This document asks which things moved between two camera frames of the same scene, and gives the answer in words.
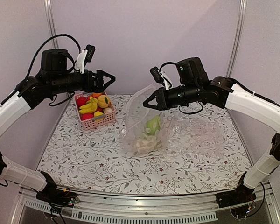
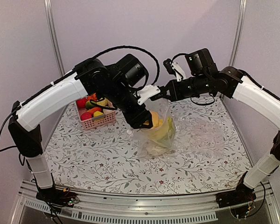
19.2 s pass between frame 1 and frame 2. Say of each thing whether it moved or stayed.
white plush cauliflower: moved
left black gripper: moved
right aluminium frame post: stayed
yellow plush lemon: stayed
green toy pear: moved
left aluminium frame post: stayed
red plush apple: stayed
